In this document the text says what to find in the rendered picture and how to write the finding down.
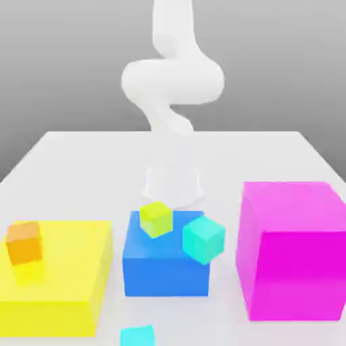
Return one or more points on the small orange cube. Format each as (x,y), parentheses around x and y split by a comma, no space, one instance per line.
(24,244)

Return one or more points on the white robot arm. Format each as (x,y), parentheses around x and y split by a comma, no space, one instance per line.
(173,81)

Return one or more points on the large blue box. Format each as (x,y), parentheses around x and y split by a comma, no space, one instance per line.
(162,273)

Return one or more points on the small cyan cube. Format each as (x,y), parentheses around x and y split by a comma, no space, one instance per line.
(137,336)

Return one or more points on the small turquoise cube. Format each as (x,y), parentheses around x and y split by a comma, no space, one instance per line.
(203,239)

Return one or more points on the large yellow box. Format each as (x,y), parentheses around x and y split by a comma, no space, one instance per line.
(59,270)

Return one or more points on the small lime green cube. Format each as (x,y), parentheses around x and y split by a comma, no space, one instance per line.
(156,219)

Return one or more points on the large magenta box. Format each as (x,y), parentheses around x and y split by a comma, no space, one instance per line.
(294,259)

